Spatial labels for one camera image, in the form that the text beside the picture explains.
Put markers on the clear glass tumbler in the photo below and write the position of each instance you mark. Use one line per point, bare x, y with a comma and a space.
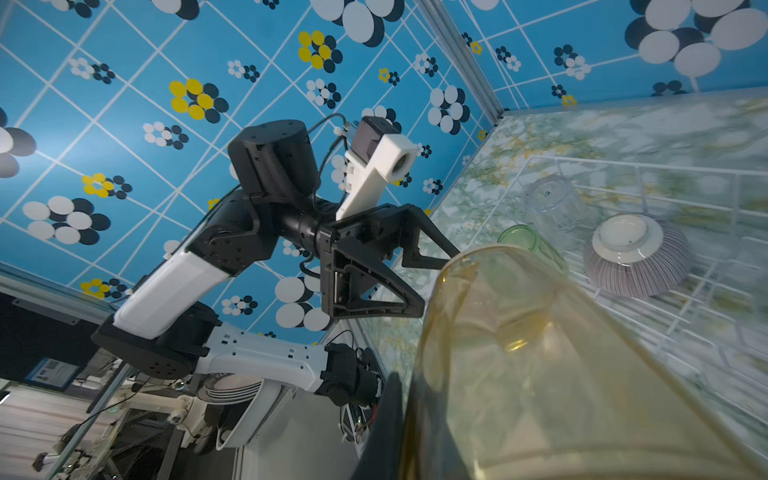
558, 212

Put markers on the green glass tumbler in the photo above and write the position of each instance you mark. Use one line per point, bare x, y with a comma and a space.
527, 238

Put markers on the striped ceramic bowl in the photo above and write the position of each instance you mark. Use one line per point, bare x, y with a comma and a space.
637, 256

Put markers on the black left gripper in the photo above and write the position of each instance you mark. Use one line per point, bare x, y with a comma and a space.
312, 198

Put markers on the yellow glass tumbler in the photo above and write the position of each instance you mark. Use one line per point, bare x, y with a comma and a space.
520, 375

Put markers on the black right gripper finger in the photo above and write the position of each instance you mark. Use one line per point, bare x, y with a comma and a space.
381, 457

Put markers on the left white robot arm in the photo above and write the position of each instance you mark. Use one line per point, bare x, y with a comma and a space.
166, 331

